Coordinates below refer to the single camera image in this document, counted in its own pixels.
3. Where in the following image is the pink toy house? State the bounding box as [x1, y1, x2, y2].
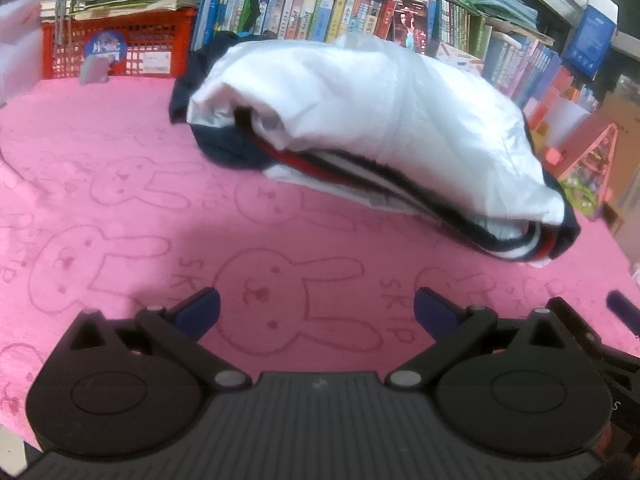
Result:
[530, 122, 621, 221]

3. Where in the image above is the row of books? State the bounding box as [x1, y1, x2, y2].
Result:
[192, 0, 601, 116]

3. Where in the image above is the white and navy jacket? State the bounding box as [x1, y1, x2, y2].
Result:
[169, 31, 582, 268]

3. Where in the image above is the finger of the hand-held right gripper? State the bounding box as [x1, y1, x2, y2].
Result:
[547, 297, 640, 361]
[606, 290, 640, 335]

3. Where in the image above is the pink bunny-print blanket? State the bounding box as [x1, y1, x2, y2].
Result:
[0, 74, 640, 466]

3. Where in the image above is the blue cardboard box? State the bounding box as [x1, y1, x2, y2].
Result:
[562, 5, 620, 81]

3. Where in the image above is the grey lanyard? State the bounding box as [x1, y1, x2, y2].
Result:
[52, 0, 83, 48]

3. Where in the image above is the brown cardboard box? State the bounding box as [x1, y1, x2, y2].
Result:
[597, 90, 640, 221]

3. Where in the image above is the round blue badge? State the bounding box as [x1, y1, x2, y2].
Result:
[84, 31, 126, 63]

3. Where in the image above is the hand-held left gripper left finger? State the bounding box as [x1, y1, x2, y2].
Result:
[67, 287, 253, 392]

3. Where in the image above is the red plastic basket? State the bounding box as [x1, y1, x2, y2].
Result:
[40, 7, 198, 80]

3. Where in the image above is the white plastic bag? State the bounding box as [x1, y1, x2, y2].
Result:
[0, 0, 45, 106]

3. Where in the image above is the white paper sheet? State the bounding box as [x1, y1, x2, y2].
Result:
[530, 97, 591, 146]

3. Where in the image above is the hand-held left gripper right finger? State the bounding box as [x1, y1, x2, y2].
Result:
[387, 287, 568, 392]

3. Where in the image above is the stack of teal cloths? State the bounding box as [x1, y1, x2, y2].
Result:
[470, 0, 541, 31]

